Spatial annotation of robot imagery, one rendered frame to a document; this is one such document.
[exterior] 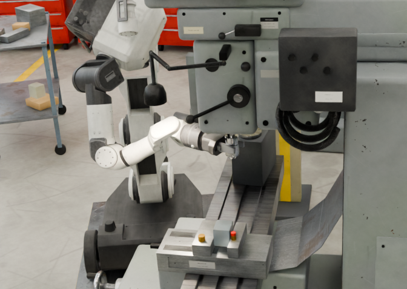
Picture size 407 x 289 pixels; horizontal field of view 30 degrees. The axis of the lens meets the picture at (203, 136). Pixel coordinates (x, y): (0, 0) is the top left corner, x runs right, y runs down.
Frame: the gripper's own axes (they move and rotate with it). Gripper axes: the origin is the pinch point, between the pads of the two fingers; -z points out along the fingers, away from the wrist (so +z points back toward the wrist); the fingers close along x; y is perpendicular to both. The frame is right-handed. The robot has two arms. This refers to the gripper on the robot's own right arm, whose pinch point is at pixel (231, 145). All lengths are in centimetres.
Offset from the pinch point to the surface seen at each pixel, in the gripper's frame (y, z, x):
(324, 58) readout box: -44, -44, -20
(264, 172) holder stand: 26.2, 6.8, 31.1
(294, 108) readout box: -30, -37, -23
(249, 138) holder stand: 11.5, 11.2, 27.8
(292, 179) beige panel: 106, 67, 158
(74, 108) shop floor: 127, 300, 208
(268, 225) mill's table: 30.4, -10.2, 5.3
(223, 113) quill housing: -15.9, -3.8, -9.2
